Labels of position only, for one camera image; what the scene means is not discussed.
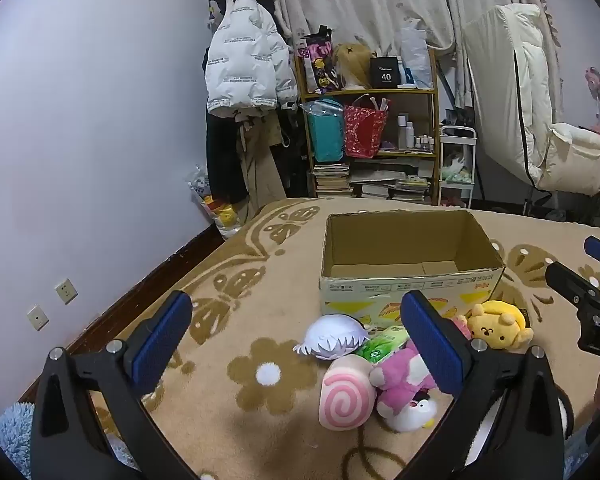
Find white-haired plush doll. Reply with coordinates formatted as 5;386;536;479
293;314;371;361

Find white puffer jacket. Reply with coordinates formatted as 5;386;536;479
203;0;298;118

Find cardboard box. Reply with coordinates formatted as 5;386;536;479
320;210;507;333

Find stack of books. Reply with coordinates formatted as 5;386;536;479
310;160;431;204

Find yellow dog plush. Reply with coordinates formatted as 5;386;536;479
462;301;535;353

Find black purple print bag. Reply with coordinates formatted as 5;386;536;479
300;25;343;95

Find pale green soft toy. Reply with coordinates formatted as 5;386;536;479
442;152;473;182

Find cream padded chair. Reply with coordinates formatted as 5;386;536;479
462;4;600;221

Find white trolley cart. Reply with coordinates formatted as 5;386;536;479
437;125;478;208

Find beige trousers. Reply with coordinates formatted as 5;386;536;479
237;110;287;221

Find teal bag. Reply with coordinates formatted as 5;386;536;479
300;99;346;163

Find brown flower print blanket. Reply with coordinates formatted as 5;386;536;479
87;197;600;480

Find plastic bag of toys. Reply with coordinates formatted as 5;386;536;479
187;165;241;238

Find white fluffy plush toy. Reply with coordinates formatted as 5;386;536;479
387;392;438;433

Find pink swirl roll plush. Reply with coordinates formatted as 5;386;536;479
318;355;378;431

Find green tissue pack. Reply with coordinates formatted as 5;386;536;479
356;326;412;365

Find clear plastic bag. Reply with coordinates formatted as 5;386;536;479
399;22;434;88

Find blond wig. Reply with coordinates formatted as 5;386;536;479
332;40;377;91

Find row of small bottles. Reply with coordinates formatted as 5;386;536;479
397;112;436;152

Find wooden shelf unit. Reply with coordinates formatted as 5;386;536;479
295;47;441;206

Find red patterned bag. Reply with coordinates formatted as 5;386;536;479
343;94;389;158

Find blue fluffy rug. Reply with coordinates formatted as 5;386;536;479
0;400;136;480

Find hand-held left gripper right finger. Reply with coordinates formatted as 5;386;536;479
395;289;568;480

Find black coat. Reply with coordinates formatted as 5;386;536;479
203;45;248;206

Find black box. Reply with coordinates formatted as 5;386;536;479
370;56;400;88

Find white wall socket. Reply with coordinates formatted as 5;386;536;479
26;305;50;332
55;278;78;305

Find pink bear plush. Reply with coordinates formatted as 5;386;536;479
370;345;438;418

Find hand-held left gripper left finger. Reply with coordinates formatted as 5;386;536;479
30;290;201;480

